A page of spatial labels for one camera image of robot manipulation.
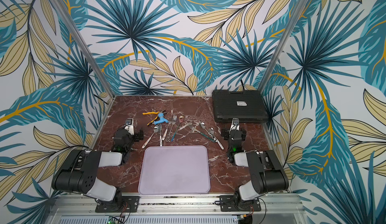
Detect cartoon handle spoon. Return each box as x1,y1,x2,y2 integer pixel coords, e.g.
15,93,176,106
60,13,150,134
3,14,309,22
142,125,159,149

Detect cow pattern handle spoon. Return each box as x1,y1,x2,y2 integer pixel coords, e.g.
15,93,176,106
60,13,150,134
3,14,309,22
200,122,217,142

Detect ornate silver fork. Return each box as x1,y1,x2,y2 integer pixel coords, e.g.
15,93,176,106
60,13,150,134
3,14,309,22
166,115,177,142

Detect rainbow iridescent spoon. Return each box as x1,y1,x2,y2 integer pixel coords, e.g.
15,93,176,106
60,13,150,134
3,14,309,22
171,115,185,142

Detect white Pochacco handle fork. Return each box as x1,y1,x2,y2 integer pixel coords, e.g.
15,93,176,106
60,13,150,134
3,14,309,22
158,124,163,147

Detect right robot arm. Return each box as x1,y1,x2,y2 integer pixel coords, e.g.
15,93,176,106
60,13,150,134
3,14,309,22
217,125,289,212

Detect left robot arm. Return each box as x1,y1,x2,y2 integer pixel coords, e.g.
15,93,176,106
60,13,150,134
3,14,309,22
51,126,144,213

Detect black tool case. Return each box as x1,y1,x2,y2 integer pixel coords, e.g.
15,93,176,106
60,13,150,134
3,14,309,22
212,90,269,124

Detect blue glue gun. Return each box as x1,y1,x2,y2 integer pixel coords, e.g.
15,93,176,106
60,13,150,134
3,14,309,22
153,112,169,125

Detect lilac placemat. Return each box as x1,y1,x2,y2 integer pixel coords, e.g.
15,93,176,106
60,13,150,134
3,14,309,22
138,146,211,195

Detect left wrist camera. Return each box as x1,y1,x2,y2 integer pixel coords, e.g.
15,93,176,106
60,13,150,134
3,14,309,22
125,119,134,135

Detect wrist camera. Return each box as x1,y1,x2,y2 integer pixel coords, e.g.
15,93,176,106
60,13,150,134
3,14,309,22
230,118,240,131
125,119,134,135

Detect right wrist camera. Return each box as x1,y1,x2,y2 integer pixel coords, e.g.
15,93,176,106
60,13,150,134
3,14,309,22
230,118,240,131

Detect white Pochacco handle spoon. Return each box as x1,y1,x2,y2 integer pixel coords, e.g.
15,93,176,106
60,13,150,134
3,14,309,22
209,128,224,150

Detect yellow handled pliers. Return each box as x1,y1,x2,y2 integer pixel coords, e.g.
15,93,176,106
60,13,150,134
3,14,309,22
142,109,167,126

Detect green handle fork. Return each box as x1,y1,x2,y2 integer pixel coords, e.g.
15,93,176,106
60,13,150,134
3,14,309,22
189,125,215,142

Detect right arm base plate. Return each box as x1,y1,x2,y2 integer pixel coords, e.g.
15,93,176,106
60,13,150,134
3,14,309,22
216,195,261,212

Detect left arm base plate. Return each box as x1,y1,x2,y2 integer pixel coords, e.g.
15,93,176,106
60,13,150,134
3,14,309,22
95,196,140,213

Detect aluminium front rail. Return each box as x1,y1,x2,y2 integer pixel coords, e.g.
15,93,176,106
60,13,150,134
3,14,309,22
45,193,309,224

